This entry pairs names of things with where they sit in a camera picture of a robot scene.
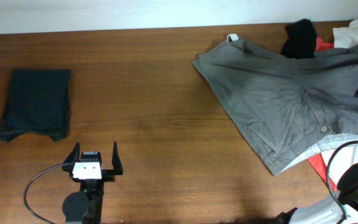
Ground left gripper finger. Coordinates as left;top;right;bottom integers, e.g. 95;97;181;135
112;142;123;175
64;142;80;164

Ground grey shorts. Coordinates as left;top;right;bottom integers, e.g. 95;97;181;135
193;39;358;175

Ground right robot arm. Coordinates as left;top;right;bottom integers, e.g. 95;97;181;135
273;163;358;224

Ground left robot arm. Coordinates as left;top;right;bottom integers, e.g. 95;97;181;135
62;142;123;224

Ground folded dark green garment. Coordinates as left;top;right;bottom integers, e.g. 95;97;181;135
0;69;71;142

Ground black garment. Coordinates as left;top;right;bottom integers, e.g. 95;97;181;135
281;19;317;59

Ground white garment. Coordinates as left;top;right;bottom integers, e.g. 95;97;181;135
333;19;358;49

